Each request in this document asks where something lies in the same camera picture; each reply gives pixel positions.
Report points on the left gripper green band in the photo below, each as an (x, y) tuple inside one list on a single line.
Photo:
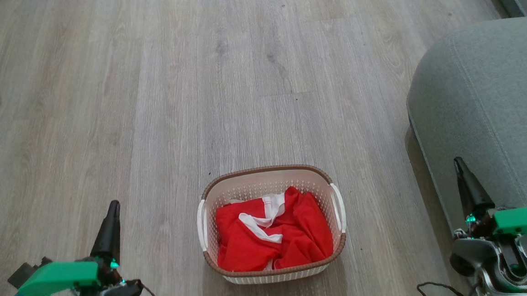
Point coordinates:
[(61, 275)]

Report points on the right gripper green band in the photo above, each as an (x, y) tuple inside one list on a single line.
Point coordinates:
[(524, 221)]

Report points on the red and white garment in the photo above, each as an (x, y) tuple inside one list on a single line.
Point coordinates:
[(251, 245)]

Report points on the beige plastic laundry basket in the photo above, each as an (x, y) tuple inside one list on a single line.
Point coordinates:
[(270, 179)]

